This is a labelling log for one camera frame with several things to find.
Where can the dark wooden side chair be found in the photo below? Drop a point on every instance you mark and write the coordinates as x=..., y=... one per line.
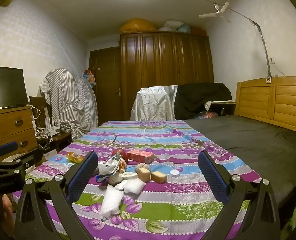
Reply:
x=49, y=135

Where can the orange bag on wardrobe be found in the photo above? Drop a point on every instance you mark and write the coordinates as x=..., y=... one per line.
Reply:
x=137, y=25

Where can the white medicine carton box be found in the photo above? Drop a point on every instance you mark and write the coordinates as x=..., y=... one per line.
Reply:
x=108, y=168

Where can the dark wooden door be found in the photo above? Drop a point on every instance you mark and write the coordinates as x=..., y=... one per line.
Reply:
x=105, y=65

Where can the white round plastic lid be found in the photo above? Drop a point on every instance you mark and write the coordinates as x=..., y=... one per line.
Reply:
x=174, y=173

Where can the brown sponge block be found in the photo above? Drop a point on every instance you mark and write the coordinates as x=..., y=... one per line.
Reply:
x=159, y=177

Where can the dark wooden wardrobe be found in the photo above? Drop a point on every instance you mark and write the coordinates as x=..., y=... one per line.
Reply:
x=162, y=59

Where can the red apple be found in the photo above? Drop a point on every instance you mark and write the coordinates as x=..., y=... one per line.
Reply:
x=121, y=152

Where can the white towel sock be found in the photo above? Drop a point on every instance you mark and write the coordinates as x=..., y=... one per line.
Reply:
x=127, y=182

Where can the white ceiling fan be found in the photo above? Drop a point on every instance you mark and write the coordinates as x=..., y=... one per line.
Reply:
x=219, y=12

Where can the red pink carton box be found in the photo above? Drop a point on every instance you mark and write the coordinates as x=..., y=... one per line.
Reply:
x=140, y=156

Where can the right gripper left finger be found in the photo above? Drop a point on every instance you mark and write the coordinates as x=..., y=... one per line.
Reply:
x=33, y=219

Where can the silver cloth covered chair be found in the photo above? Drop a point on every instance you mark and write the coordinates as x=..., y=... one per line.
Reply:
x=156, y=103

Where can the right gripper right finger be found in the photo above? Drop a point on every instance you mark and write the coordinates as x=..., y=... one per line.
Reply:
x=261, y=220

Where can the colourful striped floral bedsheet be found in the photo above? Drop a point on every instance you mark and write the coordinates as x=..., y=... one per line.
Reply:
x=162, y=195

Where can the beige knitted ball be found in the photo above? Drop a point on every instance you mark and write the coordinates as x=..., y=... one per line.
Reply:
x=142, y=165

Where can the pale yellow sponge block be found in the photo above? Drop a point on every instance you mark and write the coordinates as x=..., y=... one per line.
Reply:
x=144, y=175

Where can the gold foil candy wrapper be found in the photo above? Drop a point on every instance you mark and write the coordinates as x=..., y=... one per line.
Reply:
x=74, y=157

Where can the black cloth pile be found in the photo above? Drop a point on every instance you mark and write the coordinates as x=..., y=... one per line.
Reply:
x=191, y=98

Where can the wooden bed headboard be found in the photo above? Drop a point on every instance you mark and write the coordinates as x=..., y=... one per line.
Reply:
x=273, y=103

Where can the black flat television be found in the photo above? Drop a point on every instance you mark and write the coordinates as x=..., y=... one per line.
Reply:
x=12, y=88

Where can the white pillows on wardrobe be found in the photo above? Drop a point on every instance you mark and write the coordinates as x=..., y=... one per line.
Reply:
x=175, y=26

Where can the wooden chest of drawers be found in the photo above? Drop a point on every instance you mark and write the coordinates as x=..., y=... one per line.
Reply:
x=16, y=125

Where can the striped grey white cloth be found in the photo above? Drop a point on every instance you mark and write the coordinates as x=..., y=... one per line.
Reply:
x=72, y=101

